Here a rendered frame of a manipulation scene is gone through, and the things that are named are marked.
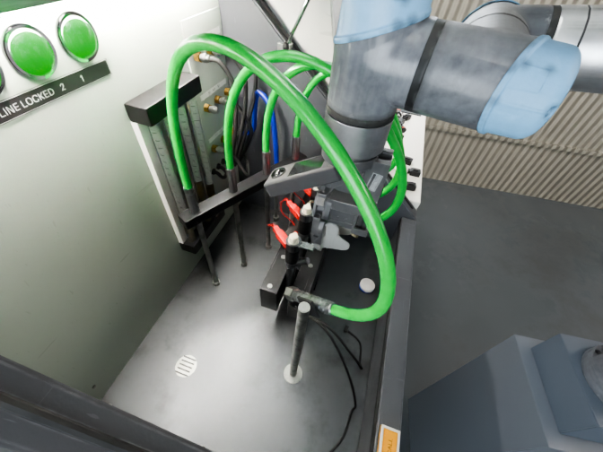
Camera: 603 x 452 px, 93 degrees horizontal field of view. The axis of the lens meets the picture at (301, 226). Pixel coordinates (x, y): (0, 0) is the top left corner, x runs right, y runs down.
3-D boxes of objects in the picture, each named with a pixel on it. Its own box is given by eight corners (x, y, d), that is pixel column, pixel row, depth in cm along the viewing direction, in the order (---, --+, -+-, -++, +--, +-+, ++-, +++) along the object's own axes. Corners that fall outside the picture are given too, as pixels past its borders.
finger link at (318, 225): (318, 251, 44) (325, 212, 37) (308, 248, 44) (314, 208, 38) (326, 230, 47) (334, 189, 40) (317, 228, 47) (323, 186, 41)
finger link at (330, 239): (342, 270, 48) (353, 235, 41) (308, 259, 49) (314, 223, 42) (345, 256, 50) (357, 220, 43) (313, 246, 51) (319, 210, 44)
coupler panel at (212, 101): (222, 173, 70) (196, 23, 47) (210, 169, 71) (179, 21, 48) (245, 146, 79) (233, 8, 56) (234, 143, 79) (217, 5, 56)
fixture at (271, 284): (301, 333, 67) (306, 303, 56) (261, 319, 69) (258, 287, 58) (334, 231, 89) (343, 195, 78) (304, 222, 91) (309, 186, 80)
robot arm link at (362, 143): (317, 119, 29) (336, 89, 35) (313, 156, 33) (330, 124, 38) (389, 135, 28) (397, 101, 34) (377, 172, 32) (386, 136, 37)
